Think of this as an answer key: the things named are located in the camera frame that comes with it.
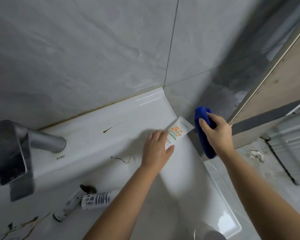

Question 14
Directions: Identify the person's right hand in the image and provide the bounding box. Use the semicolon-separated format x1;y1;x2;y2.
199;112;234;158

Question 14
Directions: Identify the person's left hand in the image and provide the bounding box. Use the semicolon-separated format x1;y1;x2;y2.
141;130;175;176

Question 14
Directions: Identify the blue bottle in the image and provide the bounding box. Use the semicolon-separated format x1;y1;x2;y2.
194;106;217;159

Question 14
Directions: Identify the white tube with orange print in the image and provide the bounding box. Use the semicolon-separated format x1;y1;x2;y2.
164;116;195;151

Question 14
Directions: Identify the person's right forearm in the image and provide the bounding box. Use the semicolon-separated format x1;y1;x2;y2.
218;147;300;240

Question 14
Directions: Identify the person's left forearm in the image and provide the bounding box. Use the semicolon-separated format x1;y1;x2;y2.
83;163;163;240

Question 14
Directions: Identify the white ceramic sink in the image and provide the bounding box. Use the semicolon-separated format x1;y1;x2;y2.
0;87;242;240

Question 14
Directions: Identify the white bottle with barcode label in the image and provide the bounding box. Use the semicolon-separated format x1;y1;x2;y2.
81;190;121;210

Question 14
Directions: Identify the wooden cabinet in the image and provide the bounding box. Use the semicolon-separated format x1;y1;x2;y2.
227;21;300;151

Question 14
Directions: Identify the clear plastic cup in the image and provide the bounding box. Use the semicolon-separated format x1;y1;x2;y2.
193;221;227;240

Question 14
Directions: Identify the small white tube dark cap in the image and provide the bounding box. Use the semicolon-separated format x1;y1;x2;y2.
52;184;97;222

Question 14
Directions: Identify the chrome faucet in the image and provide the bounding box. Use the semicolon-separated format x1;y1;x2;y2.
0;119;67;202

